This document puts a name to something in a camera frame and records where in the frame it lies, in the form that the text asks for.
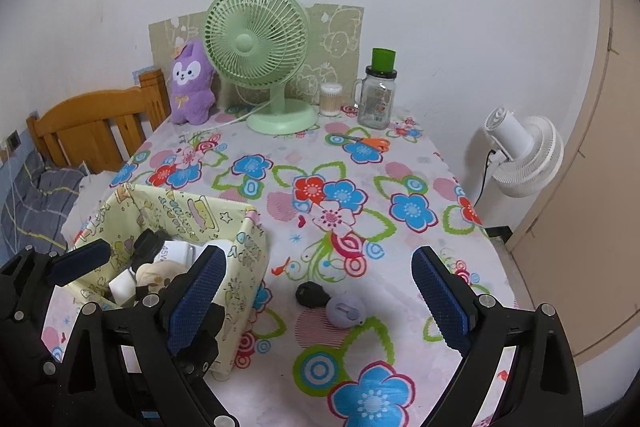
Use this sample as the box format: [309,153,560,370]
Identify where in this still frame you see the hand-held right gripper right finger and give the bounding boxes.
[411,245,583,427]

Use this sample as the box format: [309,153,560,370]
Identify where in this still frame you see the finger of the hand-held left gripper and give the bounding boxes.
[175,304,226,380]
[0,238,112,308]

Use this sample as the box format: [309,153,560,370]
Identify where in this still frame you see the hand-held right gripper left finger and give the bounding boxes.
[64,244,236,427]

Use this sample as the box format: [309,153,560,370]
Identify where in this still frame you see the cream cartoon dog gadget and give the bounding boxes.
[136,261,188,295]

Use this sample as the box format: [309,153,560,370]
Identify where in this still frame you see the white charger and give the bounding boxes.
[155,241,201,265]

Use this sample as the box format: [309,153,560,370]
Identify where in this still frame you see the white egg-shaped gadget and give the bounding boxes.
[197,241,237,260]

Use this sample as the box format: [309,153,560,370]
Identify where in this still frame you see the black round device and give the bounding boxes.
[131,229,168,270]

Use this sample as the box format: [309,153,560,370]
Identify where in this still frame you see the yellow printed storage box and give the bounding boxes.
[67,183,271,380]

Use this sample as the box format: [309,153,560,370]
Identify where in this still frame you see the small white box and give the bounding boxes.
[110,274,136,305]

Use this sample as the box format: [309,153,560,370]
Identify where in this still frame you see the white cloth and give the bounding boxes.
[62,169,126,248]

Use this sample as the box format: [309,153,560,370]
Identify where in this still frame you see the grey plaid bedding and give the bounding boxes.
[0,149,86,253]

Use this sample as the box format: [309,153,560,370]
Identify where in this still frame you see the grey round gadget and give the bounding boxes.
[324,293,368,328]

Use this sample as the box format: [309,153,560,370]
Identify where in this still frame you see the small black key fob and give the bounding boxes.
[295,281,331,309]

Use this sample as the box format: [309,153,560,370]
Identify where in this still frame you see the floral tablecloth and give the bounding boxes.
[42,104,521,427]

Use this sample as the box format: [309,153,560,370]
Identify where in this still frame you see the wooden bed headboard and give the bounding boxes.
[26,68,172,170]

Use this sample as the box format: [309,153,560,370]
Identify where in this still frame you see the white clip fan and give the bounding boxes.
[465,106,565,198]

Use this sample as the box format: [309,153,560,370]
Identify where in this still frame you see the purple plush toy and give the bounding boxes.
[169,39,217,125]

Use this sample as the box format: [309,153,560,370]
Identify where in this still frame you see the glass jar with green lid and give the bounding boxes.
[354,48,397,128]

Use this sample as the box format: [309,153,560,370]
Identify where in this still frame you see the beige door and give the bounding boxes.
[510,0,640,363]

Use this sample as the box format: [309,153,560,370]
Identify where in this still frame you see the cotton swab container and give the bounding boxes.
[320,83,343,118]

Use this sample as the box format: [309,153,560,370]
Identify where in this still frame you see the green desk fan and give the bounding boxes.
[204,0,319,135]

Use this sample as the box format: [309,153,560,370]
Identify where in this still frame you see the beige patterned board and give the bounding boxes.
[148,3,364,112]

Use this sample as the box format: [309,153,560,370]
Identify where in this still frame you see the black fan cable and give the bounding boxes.
[472,149,496,210]

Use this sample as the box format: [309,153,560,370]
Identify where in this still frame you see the orange handled scissors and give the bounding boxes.
[330,134,390,152]

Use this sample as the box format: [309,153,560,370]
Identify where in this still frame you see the white fan cable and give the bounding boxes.
[207,103,271,130]

